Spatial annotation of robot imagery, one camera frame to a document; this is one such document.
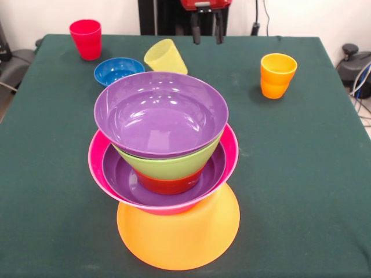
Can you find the orange plastic cup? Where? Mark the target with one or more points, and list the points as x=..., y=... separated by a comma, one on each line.
x=275, y=84

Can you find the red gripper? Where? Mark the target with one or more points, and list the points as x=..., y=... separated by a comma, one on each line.
x=188, y=3

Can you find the red plastic cup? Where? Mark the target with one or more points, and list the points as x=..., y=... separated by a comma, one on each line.
x=85, y=40

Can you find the dark green table cloth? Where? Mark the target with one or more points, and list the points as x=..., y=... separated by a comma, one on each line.
x=58, y=188

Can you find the yellow plastic cup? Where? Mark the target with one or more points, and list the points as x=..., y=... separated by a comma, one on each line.
x=168, y=59

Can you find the purple plastic bowl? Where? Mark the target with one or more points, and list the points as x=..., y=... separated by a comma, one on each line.
x=116, y=176
x=159, y=116

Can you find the green plastic bowl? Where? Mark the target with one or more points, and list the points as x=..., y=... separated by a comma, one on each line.
x=168, y=169

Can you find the large pink plastic bowl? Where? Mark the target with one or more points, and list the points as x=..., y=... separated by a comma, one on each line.
x=97, y=162

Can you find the small red-orange plastic bowl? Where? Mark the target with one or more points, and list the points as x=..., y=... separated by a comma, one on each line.
x=171, y=186

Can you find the large orange plastic bowl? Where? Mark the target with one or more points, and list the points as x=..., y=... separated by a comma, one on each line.
x=179, y=240

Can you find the small blue plastic bowl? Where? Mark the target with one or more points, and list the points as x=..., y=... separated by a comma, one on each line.
x=113, y=72

